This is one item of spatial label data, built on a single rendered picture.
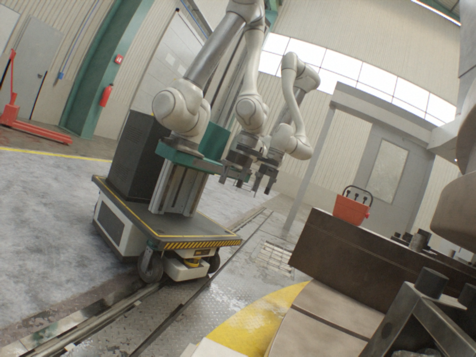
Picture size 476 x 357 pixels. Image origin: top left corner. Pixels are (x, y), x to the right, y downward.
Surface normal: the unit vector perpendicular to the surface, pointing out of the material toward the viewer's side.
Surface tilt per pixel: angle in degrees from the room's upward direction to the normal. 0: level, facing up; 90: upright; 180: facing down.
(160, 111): 92
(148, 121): 90
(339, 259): 90
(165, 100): 97
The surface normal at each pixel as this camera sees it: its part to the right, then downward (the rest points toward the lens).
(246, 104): -0.21, 0.14
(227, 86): 0.74, 0.33
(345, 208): -0.60, -0.05
